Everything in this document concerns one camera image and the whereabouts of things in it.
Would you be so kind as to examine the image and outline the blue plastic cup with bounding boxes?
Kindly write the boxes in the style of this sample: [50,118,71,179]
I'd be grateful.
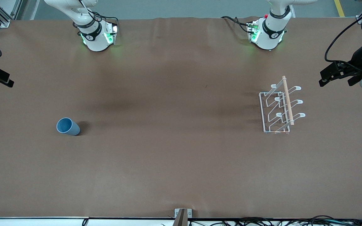
[57,117,80,136]

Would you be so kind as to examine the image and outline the grey arm base connector box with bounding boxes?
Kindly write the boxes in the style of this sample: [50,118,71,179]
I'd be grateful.
[246,19,260,43]
[105,23,118,45]

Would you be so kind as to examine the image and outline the brown table cover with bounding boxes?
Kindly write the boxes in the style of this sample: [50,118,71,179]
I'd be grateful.
[0,16,362,219]

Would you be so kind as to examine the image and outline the white wire cup holder rack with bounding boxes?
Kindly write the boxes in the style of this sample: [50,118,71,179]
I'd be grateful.
[259,76,306,134]

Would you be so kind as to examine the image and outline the black arm base cable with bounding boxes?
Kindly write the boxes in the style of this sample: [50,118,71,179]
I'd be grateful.
[221,16,251,33]
[73,0,119,30]

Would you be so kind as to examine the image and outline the black cable bundle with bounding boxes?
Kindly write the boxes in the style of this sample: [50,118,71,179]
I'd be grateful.
[189,215,362,226]

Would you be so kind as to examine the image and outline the grey metal mount bracket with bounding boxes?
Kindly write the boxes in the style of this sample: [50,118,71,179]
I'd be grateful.
[174,208,193,226]

